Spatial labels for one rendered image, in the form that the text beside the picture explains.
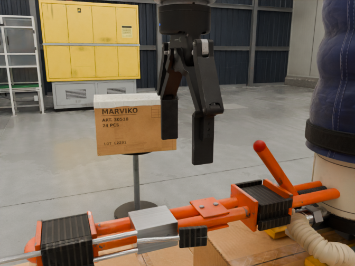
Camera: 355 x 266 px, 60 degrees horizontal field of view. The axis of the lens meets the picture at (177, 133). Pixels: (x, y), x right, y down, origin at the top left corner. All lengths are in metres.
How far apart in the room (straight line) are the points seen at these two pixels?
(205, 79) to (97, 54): 7.42
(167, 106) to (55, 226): 0.26
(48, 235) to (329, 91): 0.55
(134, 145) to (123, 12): 5.90
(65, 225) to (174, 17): 0.34
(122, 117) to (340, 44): 1.82
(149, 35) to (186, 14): 11.05
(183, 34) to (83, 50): 7.33
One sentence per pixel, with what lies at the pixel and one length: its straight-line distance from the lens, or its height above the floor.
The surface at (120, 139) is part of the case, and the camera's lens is 2.31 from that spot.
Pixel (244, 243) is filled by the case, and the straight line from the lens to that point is 0.74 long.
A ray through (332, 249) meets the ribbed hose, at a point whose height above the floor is 1.02.
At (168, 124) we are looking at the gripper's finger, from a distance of 0.54.
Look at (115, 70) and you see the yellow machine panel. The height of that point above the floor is 0.93.
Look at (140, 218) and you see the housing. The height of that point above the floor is 1.09.
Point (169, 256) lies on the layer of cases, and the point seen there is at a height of 0.54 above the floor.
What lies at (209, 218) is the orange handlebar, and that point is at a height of 1.08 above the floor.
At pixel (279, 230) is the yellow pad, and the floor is 0.96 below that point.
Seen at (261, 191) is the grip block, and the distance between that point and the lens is 0.63.
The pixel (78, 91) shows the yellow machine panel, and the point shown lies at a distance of 7.83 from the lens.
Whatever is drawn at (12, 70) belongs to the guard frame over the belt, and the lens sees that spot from 8.29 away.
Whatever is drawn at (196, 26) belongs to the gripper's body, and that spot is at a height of 1.39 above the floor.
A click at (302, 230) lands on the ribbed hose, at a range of 0.65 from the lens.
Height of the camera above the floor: 1.35
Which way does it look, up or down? 14 degrees down
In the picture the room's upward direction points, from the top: straight up
